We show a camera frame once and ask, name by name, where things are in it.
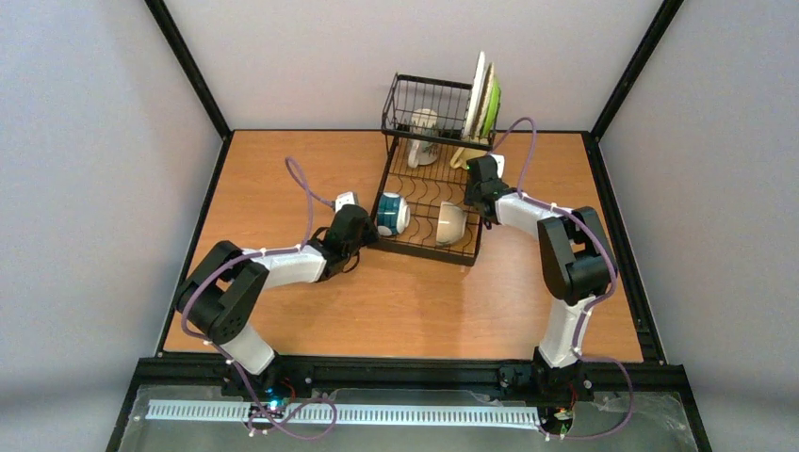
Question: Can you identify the white bowl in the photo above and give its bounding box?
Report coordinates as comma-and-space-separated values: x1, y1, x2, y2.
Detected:
435, 202, 466, 247
376, 192, 411, 236

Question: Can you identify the black wire dish rack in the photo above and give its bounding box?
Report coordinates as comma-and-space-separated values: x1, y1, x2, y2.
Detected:
370, 73, 497, 266

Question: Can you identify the tall patterned ceramic cup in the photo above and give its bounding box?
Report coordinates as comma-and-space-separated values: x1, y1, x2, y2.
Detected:
407, 108, 438, 169

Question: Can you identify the yellow ceramic mug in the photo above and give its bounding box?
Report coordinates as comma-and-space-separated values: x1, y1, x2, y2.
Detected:
449, 147, 487, 170

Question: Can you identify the woven bamboo pattern plate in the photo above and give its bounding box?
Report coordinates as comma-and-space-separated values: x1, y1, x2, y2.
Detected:
473, 62, 496, 138

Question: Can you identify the striped plate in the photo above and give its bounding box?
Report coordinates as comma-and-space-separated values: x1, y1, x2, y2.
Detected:
461, 51, 486, 140

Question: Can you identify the green plate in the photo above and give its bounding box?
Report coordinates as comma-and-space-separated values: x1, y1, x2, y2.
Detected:
482, 78, 501, 137

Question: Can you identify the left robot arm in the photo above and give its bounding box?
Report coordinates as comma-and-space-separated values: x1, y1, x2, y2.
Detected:
175, 204, 379, 375

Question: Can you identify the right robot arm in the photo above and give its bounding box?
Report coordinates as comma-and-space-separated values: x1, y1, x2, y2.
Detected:
465, 154, 618, 393

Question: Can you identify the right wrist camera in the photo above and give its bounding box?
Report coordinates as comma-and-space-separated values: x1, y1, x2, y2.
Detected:
490, 153, 506, 179

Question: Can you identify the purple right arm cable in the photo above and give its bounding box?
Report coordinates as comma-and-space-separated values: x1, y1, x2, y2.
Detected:
489, 117, 635, 442

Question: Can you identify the white cable duct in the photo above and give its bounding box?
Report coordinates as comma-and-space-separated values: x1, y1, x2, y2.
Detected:
144, 399, 540, 429

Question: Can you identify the black enclosure frame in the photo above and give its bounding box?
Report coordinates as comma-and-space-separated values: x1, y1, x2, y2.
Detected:
107, 1, 711, 451

